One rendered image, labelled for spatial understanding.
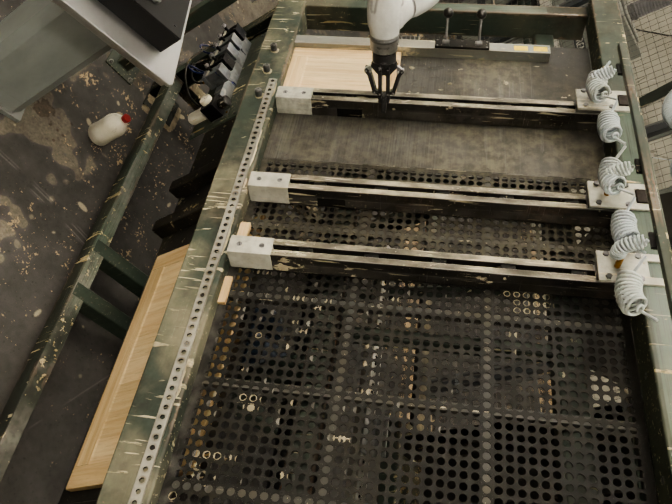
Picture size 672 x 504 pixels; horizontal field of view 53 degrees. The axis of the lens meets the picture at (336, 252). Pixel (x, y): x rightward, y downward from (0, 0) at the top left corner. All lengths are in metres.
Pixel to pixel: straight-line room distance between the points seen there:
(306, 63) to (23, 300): 1.32
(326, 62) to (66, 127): 1.09
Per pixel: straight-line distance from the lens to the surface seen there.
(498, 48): 2.66
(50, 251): 2.71
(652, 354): 1.77
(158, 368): 1.77
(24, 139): 2.83
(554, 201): 2.08
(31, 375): 2.35
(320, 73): 2.56
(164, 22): 2.24
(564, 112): 2.36
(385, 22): 2.08
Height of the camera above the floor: 2.16
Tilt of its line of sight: 32 degrees down
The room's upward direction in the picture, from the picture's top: 71 degrees clockwise
